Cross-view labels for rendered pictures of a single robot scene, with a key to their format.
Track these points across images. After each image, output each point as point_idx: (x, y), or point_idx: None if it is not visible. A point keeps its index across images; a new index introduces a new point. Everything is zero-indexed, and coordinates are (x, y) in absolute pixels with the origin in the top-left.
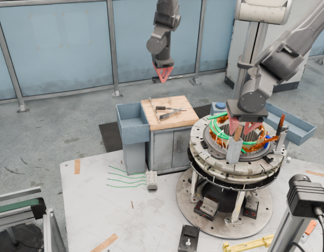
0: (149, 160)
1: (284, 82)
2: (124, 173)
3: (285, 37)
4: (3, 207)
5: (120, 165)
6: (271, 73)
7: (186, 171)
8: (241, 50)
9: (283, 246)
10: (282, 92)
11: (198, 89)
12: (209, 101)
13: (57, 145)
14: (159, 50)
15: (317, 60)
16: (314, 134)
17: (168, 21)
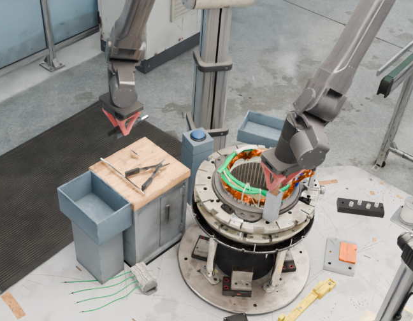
0: (127, 249)
1: (199, 29)
2: (94, 284)
3: (327, 81)
4: None
5: (81, 274)
6: (314, 117)
7: (181, 243)
8: None
9: (401, 299)
10: (199, 46)
11: (64, 76)
12: (95, 95)
13: None
14: (133, 101)
15: None
16: (269, 104)
17: (131, 56)
